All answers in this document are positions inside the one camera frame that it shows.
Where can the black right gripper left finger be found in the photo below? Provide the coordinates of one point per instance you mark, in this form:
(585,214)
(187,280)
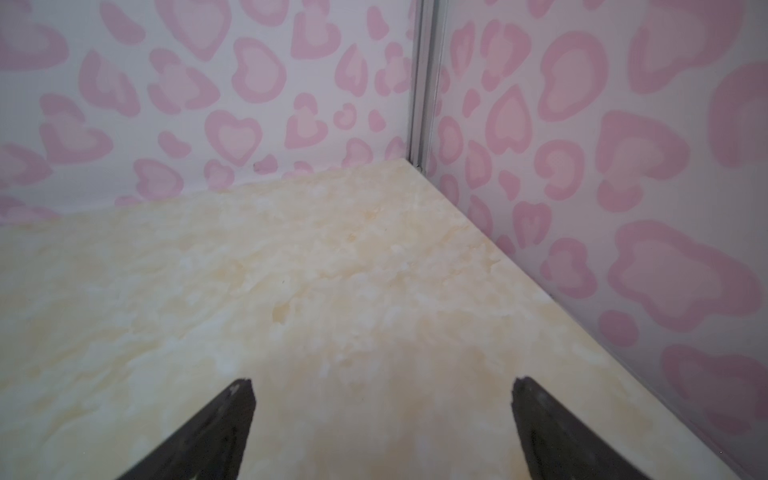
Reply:
(210,445)

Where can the aluminium right corner post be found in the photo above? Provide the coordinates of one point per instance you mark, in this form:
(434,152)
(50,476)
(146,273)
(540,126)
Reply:
(429,24)

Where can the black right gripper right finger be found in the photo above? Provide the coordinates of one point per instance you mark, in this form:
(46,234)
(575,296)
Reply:
(558,445)

